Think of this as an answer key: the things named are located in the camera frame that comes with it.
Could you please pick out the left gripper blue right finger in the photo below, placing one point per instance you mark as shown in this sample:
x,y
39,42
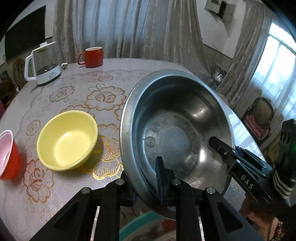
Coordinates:
x,y
164,183

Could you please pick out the person's right hand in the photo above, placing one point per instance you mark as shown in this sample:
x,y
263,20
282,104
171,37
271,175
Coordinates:
x,y
265,220

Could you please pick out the red plastic bowl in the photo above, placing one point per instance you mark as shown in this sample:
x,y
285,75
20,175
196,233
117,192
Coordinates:
x,y
10,157

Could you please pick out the wall electrical box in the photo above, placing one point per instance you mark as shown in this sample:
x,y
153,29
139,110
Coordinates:
x,y
221,9

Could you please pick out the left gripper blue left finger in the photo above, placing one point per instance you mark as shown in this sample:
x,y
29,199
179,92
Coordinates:
x,y
132,195

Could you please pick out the white glass electric kettle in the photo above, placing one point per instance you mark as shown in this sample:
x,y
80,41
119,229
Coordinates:
x,y
42,64

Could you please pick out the yellow plastic bowl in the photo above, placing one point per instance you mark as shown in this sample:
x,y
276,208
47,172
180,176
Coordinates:
x,y
67,140

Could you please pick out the side window curtain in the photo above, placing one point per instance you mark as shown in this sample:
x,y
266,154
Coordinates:
x,y
254,33

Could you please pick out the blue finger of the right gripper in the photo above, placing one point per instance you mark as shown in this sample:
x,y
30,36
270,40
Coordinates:
x,y
228,154
242,154

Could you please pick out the black wall television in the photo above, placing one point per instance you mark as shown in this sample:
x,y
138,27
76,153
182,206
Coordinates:
x,y
26,33

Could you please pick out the stainless steel bowl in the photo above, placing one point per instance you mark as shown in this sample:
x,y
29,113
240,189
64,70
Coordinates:
x,y
172,114

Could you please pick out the armchair with red cushion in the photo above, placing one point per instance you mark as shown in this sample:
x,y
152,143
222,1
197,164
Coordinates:
x,y
257,119

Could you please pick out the wooden chair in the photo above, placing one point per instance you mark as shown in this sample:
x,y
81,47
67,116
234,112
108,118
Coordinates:
x,y
18,72

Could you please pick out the white floral enamel plate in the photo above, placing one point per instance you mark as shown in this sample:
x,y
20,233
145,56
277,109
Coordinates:
x,y
149,226

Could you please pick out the red mug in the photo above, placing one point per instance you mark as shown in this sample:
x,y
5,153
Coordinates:
x,y
93,57

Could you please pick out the beige patterned curtain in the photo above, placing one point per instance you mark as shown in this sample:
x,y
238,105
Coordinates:
x,y
157,30

